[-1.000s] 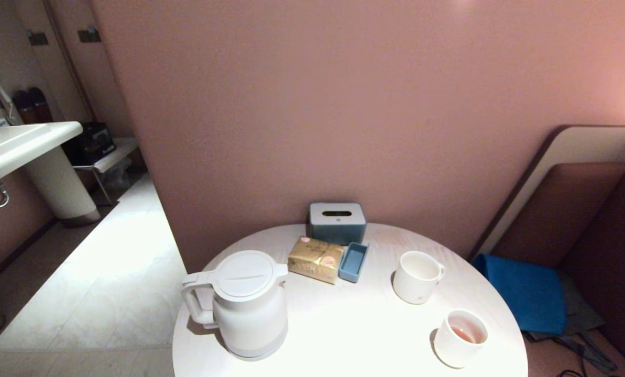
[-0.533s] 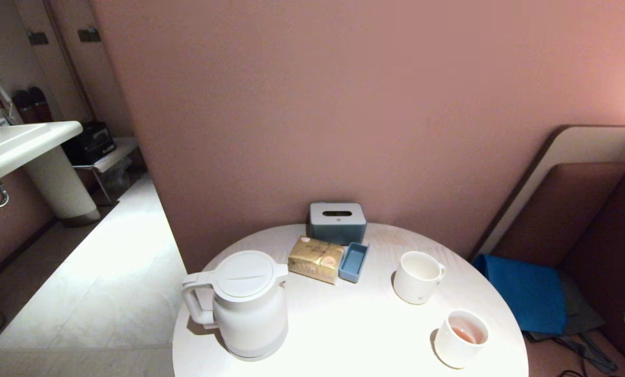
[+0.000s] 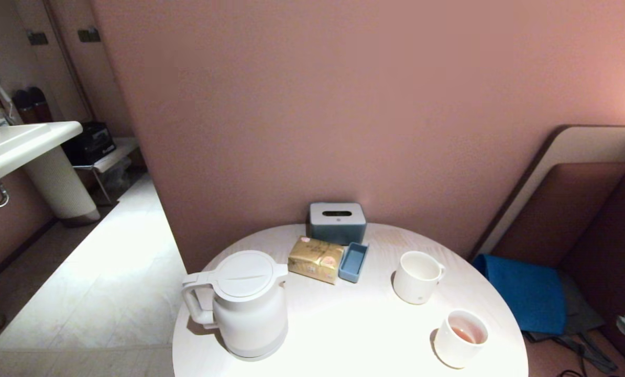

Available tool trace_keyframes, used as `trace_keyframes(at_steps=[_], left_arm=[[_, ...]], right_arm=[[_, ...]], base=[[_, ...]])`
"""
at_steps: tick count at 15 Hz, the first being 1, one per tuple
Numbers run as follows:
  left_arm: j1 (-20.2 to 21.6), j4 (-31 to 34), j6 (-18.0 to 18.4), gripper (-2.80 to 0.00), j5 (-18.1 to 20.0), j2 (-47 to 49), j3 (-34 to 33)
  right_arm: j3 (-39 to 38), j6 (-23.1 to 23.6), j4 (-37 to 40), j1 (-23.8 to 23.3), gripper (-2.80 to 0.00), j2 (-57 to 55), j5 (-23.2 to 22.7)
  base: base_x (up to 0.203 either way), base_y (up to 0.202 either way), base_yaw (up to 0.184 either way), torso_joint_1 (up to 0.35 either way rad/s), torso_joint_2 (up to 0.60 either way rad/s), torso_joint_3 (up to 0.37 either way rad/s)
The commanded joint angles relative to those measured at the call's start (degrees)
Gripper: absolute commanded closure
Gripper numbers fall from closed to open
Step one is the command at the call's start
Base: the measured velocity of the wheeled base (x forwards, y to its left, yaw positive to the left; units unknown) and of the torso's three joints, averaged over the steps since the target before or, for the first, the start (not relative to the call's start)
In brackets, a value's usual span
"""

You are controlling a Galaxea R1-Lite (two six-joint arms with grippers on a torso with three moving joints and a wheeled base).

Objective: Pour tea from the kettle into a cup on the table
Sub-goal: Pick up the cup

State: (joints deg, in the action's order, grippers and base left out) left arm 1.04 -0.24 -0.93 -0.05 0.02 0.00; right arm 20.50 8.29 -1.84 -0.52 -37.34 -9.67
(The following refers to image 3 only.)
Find white kettle lid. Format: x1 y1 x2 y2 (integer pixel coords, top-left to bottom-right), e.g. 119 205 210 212
209 250 289 303

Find white electric kettle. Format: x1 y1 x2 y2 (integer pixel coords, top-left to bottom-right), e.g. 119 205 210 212
181 250 290 362

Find white mug with tea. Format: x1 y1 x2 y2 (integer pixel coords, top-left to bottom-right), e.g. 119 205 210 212
434 309 489 369

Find grey tissue box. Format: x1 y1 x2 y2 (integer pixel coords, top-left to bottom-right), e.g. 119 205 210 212
306 202 367 246

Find gold tissue packet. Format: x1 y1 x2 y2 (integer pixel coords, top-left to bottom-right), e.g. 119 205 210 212
288 237 345 285

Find small blue tray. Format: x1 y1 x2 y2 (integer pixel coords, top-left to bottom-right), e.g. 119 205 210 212
338 242 369 284

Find round white table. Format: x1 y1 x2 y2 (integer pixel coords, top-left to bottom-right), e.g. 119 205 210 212
172 223 529 377

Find empty white mug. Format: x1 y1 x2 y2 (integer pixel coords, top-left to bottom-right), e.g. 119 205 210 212
393 251 446 305

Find white side shelf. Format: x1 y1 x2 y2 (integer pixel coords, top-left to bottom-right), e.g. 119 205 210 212
73 137 140 206

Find black box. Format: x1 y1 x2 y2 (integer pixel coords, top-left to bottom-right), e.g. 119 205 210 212
61 122 117 167

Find blue cloth on seat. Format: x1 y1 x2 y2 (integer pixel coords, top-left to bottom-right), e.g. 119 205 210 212
472 254 568 336

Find brown padded bench seat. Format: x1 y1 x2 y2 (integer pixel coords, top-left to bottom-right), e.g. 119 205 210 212
469 125 625 377

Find dark bottle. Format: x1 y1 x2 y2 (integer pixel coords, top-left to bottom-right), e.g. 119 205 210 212
12 90 34 125
28 86 52 123

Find white wash basin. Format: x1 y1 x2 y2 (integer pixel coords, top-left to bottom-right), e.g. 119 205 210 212
0 121 84 192

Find white basin pedestal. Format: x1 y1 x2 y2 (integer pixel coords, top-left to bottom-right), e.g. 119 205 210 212
23 146 102 227

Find grey bag with straps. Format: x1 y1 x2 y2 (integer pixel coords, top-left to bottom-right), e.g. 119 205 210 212
522 272 619 374

